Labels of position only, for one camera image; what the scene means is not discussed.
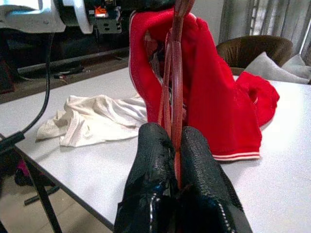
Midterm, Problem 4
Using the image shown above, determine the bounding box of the red plastic hanger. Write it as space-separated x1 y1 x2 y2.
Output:
157 0 195 192

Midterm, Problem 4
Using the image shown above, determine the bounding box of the grey cushion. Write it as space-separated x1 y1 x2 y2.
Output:
243 51 311 85

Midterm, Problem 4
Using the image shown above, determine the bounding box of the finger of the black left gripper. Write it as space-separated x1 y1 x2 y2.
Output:
133 0 176 10

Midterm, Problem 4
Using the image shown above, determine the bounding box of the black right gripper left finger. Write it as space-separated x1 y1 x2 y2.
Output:
113 122 180 233

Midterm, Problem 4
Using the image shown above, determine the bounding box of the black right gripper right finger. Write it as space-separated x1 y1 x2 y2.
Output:
176 125 254 233

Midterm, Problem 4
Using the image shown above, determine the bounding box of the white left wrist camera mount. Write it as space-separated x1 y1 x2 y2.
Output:
71 0 95 34

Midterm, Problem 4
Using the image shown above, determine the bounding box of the red white-striped garment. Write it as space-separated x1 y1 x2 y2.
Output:
128 6 263 162
234 71 280 127

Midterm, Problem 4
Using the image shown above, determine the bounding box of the brown armchair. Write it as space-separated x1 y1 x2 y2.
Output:
215 35 294 76

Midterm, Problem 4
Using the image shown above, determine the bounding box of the white crumpled garment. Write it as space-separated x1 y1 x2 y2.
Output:
35 94 149 148

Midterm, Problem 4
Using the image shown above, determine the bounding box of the white sheer curtain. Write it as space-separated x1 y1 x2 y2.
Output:
218 0 311 58

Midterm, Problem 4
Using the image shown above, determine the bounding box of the black table leg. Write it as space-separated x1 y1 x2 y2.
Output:
13 143 63 233

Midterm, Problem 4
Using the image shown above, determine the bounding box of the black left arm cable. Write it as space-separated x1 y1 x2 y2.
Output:
0 31 53 156

